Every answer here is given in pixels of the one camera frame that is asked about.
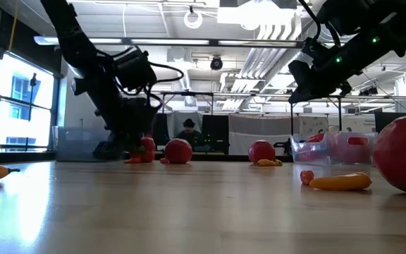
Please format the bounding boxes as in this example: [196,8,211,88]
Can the red bell pepper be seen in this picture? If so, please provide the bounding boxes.
[335,133,375,164]
[304,132,327,143]
[129,136,156,164]

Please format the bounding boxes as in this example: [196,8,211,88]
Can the black monitor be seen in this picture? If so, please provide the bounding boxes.
[374,111,406,133]

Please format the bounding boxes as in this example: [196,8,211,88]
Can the white ceiling pipes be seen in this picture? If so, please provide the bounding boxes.
[240,20,302,80]

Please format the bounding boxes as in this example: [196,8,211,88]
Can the white printed board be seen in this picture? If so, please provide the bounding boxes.
[342,114,376,134]

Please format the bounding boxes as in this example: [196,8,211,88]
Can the black panel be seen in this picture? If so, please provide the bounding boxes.
[201,114,230,155]
[154,112,171,146]

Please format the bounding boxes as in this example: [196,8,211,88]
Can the white coiled cable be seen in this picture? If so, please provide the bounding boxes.
[183,10,204,30]

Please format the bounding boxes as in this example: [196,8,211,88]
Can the overhead light bar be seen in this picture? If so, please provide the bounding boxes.
[33,35,406,50]

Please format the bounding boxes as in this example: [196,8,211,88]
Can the small red strawberry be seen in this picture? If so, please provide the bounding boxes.
[300,169,315,186]

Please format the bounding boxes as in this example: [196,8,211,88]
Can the black left camera cable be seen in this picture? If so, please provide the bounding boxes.
[95,45,185,107]

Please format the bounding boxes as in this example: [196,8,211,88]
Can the person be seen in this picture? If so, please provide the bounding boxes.
[173,118,204,151]

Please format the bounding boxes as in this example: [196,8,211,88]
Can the black right camera cable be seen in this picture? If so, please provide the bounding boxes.
[297,0,341,49]

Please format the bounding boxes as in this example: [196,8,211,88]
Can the black camera cable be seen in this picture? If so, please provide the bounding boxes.
[297,0,341,49]
[95,45,185,107]

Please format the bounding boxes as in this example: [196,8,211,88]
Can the gray curtain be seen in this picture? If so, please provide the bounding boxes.
[166,111,204,147]

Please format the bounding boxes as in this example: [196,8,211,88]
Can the bar clamp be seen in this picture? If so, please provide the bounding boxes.
[273,138,293,156]

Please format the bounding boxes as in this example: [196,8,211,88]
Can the large red apple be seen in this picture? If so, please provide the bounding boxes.
[371,114,406,197]

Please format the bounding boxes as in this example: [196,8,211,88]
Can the black track light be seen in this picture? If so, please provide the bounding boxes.
[358,85,379,97]

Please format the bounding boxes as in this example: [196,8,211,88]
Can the clear left plastic bin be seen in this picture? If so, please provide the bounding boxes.
[52,126,119,163]

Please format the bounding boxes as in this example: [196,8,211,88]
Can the large window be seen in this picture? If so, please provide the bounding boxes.
[0,52,55,153]

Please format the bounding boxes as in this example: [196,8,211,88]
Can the black aluminium table frame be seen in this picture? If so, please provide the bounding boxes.
[0,150,406,165]

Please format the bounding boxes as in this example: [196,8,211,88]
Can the black metal gantry frame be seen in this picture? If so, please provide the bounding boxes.
[288,93,344,142]
[159,90,215,116]

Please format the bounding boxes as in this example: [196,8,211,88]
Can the yellow rope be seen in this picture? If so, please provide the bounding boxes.
[8,5,20,53]

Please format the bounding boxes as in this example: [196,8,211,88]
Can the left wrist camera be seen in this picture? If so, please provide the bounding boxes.
[113,49,159,93]

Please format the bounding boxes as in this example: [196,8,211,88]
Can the clear plastic bin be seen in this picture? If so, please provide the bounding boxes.
[290,131,379,167]
[52,126,119,163]

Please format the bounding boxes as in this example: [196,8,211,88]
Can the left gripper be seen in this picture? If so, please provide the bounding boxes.
[92,97,162,161]

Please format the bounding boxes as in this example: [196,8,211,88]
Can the black ceiling spotlight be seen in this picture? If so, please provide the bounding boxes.
[209,55,224,72]

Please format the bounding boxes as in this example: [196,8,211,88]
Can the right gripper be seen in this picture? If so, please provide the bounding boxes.
[288,52,357,104]

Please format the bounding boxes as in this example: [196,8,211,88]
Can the black tripod stand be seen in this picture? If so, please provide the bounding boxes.
[25,72,39,152]

